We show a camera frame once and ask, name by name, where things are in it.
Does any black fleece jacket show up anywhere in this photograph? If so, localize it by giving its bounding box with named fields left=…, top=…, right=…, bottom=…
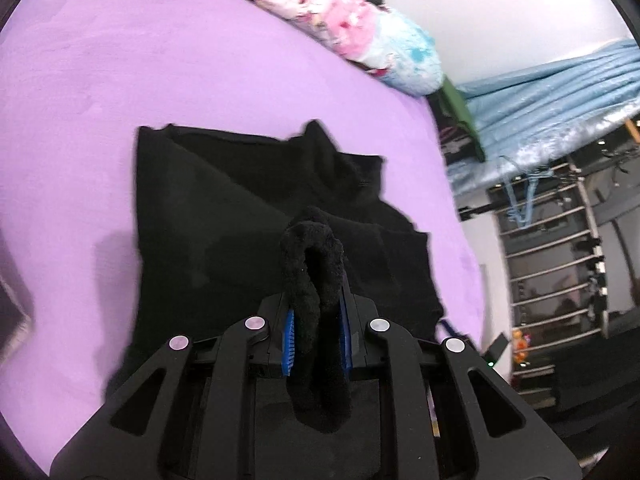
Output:
left=104, top=119, right=446, bottom=436

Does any blue clothes hanger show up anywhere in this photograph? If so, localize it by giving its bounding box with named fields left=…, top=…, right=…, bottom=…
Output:
left=496, top=155, right=555, bottom=230

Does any orange toy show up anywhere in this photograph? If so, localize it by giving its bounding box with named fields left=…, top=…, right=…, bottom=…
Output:
left=512, top=330, right=530, bottom=366

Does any dark storage box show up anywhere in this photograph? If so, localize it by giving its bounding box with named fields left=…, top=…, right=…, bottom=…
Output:
left=427, top=91, right=475, bottom=166

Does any light blue curtain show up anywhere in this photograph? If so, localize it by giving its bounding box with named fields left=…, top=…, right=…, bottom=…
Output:
left=447, top=39, right=639, bottom=196

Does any green cloth on box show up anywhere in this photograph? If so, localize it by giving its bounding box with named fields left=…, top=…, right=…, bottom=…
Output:
left=439, top=77, right=486, bottom=162

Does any purple bed blanket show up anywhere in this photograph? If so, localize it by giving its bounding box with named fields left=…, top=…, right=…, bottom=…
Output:
left=0, top=0, right=485, bottom=469

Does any pink and blue floral quilt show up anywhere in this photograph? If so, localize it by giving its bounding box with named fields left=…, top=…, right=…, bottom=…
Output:
left=252, top=0, right=445, bottom=96

